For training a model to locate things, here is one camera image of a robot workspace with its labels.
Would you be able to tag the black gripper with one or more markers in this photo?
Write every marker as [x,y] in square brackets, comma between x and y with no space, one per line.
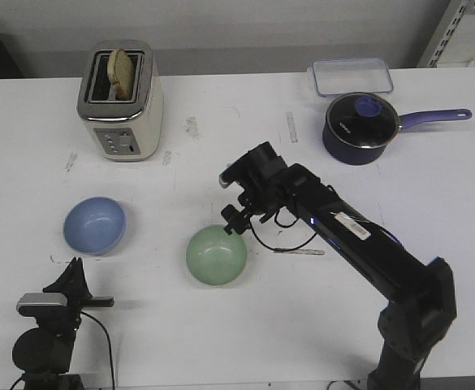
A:
[265,204]
[70,294]

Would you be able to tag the green bowl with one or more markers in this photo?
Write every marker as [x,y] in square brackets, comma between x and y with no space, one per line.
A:
[214,257]

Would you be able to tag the blue bowl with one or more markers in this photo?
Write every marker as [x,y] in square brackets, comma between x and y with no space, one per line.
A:
[95,225]

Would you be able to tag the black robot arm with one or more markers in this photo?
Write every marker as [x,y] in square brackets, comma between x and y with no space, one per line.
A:
[44,352]
[421,298]

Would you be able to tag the cream two-slot toaster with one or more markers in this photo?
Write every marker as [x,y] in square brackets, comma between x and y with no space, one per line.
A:
[123,131]

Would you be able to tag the blue saucepan with glass lid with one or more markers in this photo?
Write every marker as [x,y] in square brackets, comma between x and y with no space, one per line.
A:
[359,126]

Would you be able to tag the clear plastic food container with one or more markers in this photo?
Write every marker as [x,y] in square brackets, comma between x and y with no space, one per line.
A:
[335,77]

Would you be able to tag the toast slice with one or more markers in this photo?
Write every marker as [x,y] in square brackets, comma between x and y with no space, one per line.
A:
[121,73]

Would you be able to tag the metal shelf upright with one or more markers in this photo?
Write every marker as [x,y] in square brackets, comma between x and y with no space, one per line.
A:
[443,33]

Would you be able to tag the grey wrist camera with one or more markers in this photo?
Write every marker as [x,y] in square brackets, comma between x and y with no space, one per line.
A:
[232,174]
[35,304]

